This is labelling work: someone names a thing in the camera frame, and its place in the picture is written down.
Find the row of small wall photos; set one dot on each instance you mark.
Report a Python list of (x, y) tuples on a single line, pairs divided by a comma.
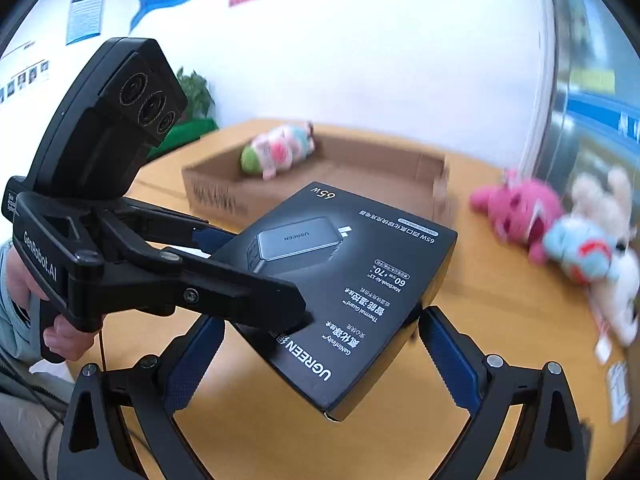
[(30, 77)]

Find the light blue plush toy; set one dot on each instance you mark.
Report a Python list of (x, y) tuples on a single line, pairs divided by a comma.
[(570, 245)]

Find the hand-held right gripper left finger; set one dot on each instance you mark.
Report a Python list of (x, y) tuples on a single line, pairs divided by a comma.
[(192, 362)]

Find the cardboard box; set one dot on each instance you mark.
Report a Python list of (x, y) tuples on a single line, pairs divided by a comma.
[(360, 170)]

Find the glass door with metal frame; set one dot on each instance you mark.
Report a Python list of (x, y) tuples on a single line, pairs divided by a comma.
[(590, 60)]

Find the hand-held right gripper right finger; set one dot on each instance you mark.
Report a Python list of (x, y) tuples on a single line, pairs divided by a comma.
[(450, 355)]

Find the large potted green plant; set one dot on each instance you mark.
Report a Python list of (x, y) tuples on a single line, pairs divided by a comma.
[(192, 92)]

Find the cream plush toy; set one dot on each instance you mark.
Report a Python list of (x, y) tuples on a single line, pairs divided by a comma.
[(600, 190)]

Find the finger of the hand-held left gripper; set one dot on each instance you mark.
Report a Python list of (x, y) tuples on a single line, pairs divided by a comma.
[(215, 239), (240, 290)]

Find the blue door sign strip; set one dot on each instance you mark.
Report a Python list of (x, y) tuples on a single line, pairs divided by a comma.
[(600, 112)]

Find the white paper tag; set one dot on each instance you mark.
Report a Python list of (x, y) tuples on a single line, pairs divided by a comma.
[(619, 390)]

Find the green cloth bench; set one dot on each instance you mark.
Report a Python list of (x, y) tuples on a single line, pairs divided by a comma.
[(195, 127)]

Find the blue wall poster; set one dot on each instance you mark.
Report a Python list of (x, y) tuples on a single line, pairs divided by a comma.
[(85, 17)]

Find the person's left hand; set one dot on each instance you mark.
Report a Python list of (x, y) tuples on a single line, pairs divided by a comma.
[(65, 337)]

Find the green-haired pig plush toy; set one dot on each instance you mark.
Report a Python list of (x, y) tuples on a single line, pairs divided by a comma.
[(275, 152)]

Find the pink plush toy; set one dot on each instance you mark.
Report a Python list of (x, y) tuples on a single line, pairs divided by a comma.
[(515, 205)]

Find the black charger box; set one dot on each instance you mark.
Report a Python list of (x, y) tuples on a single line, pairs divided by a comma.
[(350, 285)]

